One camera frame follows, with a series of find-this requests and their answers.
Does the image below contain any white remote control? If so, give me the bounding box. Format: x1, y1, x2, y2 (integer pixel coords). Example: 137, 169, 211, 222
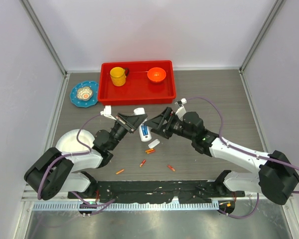
134, 108, 152, 142

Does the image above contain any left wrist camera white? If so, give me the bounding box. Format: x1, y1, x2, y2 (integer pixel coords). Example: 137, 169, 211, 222
100, 105, 117, 120

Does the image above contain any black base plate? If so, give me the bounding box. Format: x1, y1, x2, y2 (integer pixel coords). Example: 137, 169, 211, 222
79, 180, 245, 204

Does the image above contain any aluminium frame rail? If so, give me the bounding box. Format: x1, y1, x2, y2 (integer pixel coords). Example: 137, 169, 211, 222
21, 184, 68, 201

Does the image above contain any orange bowl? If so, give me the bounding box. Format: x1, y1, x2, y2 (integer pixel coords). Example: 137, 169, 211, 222
147, 67, 166, 83

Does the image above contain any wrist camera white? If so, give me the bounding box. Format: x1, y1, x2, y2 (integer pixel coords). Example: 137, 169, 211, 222
175, 98, 187, 120
100, 105, 117, 120

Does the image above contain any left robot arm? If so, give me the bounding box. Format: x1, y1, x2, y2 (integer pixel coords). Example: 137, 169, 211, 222
24, 114, 147, 200

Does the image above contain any red plastic tray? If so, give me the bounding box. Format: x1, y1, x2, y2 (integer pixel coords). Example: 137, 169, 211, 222
98, 60, 176, 106

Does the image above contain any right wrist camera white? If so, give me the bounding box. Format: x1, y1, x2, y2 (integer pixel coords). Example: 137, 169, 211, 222
175, 98, 187, 120

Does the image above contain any small patterned bowl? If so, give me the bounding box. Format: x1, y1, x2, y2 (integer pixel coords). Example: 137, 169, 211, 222
76, 86, 94, 101

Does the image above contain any white battery cover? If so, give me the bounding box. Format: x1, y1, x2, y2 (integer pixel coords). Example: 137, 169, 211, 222
148, 139, 160, 148

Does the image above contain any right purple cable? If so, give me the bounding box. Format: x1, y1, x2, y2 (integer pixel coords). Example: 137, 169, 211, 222
185, 97, 299, 219

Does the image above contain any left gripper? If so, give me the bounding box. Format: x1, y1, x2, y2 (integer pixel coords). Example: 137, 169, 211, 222
108, 113, 147, 151

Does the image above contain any white slotted cable duct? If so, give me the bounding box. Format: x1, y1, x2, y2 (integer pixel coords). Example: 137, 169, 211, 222
32, 200, 219, 211

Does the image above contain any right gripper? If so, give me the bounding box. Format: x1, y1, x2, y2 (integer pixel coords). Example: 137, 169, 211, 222
144, 107, 195, 140

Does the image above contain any white paper plate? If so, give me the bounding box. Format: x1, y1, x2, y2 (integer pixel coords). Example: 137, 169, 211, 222
55, 129, 94, 152

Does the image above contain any yellow mug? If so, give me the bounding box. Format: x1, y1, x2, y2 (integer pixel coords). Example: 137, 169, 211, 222
110, 67, 130, 87

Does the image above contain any blue dotted plate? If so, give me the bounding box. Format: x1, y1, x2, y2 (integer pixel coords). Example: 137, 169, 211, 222
70, 81, 99, 108

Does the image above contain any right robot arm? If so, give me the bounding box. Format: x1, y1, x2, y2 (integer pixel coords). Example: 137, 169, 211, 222
145, 107, 299, 205

